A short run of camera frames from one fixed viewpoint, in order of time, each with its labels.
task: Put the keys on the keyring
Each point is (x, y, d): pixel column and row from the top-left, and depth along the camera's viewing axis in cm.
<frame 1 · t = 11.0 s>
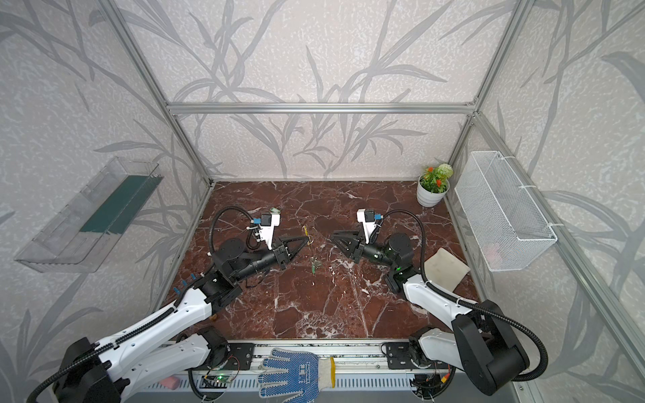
left hand: (309, 236, 67), fingers closed
right hand: (333, 231, 72), fingers open
green key tag with key: (275, 210, 111), on the table
potted plant white pot: (432, 185, 103), point 14 cm above the table

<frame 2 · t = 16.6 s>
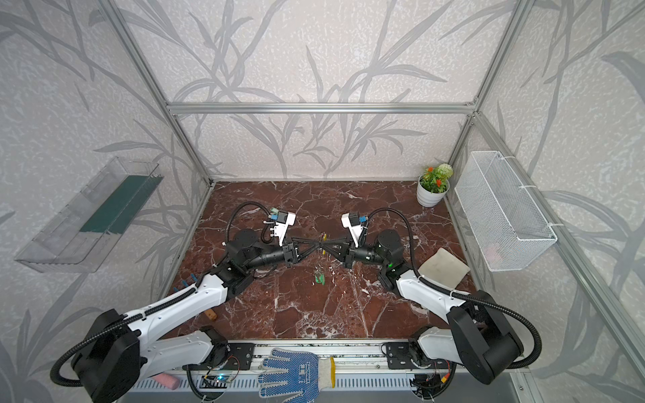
left hand: (319, 243, 68), fingers closed
right hand: (323, 239, 72), fingers closed
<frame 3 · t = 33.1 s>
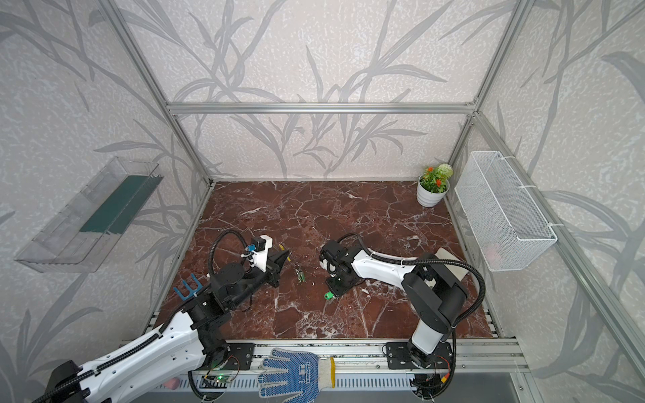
left hand: (291, 247, 73), fingers closed
right hand: (335, 282, 87), fingers closed
green key tag: (328, 295, 86), on the table
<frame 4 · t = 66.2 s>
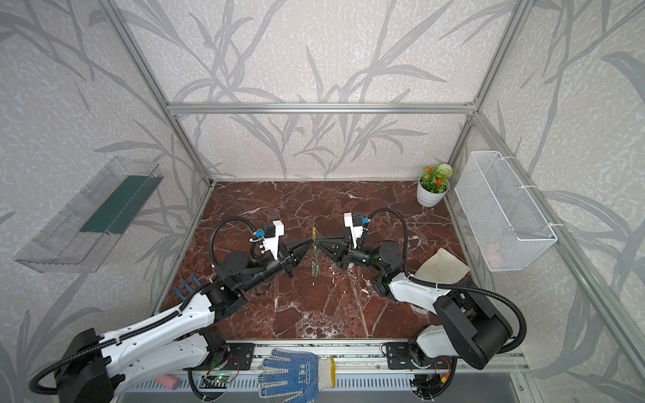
left hand: (314, 238, 65), fingers closed
right hand: (318, 238, 67), fingers closed
metal keyring with green tags: (316, 269, 75), point 18 cm above the table
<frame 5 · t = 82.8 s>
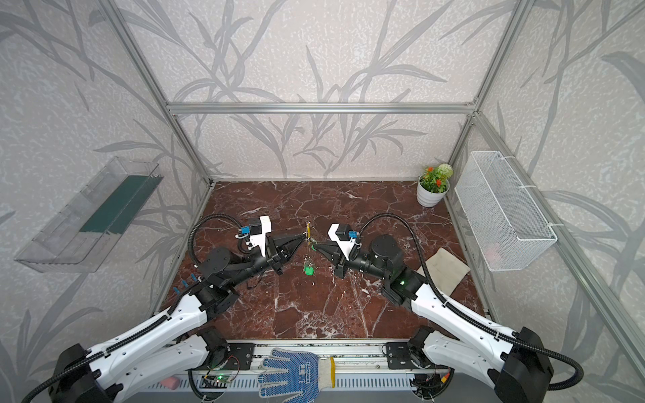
left hand: (305, 233, 61), fingers closed
right hand: (318, 237, 66), fingers closed
